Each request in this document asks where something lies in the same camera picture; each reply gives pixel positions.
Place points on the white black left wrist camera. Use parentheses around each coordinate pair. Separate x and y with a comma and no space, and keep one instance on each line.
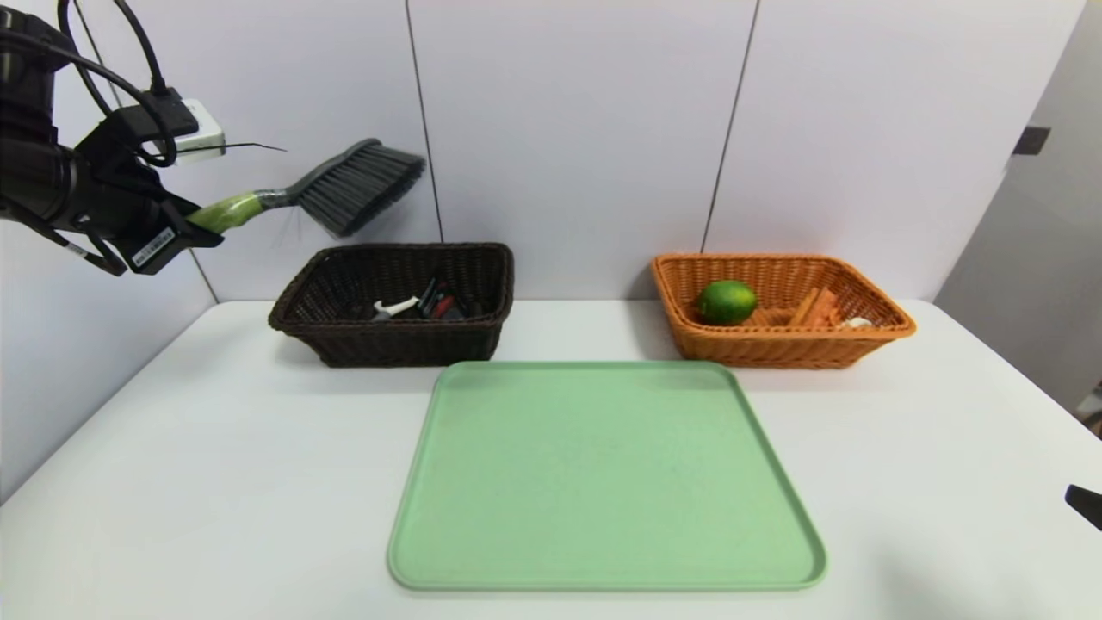
(207,129)

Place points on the orange toy fruit tart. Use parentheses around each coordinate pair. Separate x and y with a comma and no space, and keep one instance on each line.
(818,308)

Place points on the small black wall fixture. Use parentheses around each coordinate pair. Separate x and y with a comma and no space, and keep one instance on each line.
(1031,140)

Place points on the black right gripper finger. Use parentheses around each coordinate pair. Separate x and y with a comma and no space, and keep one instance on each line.
(1089,504)

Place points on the orange wicker basket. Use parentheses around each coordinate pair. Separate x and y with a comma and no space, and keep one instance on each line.
(775,349)

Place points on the black cosmetic tube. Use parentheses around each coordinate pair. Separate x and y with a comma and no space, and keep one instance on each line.
(441,303)

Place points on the light green plastic tray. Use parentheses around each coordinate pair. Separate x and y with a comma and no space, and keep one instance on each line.
(620,482)

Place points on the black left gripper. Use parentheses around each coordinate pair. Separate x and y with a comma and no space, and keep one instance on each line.
(157,244)

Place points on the green lime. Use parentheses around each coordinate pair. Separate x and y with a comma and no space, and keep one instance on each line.
(727,303)

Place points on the dark brown wicker basket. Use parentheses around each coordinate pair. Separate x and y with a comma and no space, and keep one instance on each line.
(387,344)

